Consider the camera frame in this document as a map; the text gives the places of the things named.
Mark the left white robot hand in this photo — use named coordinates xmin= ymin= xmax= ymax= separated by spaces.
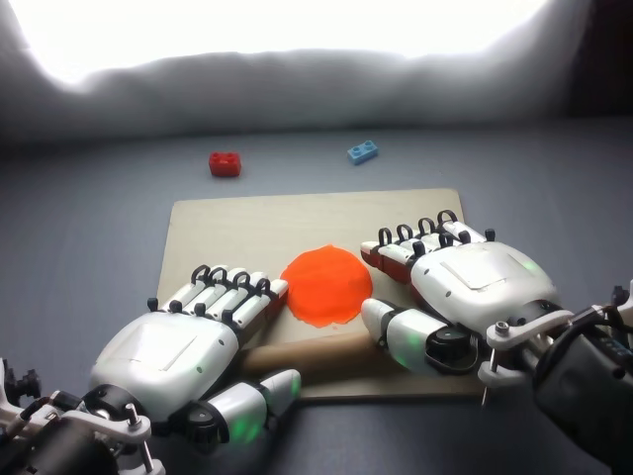
xmin=88 ymin=264 xmax=303 ymax=456

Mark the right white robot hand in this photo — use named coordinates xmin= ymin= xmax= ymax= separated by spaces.
xmin=359 ymin=209 xmax=563 ymax=376

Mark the light wooden cylinder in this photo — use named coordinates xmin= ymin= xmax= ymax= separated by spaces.
xmin=238 ymin=330 xmax=400 ymax=378

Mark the light wooden board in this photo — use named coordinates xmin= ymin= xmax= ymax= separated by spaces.
xmin=156 ymin=187 xmax=489 ymax=401

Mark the orange flat dough disc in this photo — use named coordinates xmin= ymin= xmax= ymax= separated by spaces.
xmin=279 ymin=244 xmax=374 ymax=329

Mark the grey table cloth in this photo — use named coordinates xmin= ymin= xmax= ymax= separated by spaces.
xmin=0 ymin=118 xmax=633 ymax=475

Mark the blue toy brick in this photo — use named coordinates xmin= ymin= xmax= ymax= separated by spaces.
xmin=346 ymin=140 xmax=381 ymax=167

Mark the red toy brick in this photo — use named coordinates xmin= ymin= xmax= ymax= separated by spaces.
xmin=208 ymin=150 xmax=244 ymax=178

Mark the white backdrop sheet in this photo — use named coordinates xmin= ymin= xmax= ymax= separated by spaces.
xmin=0 ymin=0 xmax=633 ymax=147

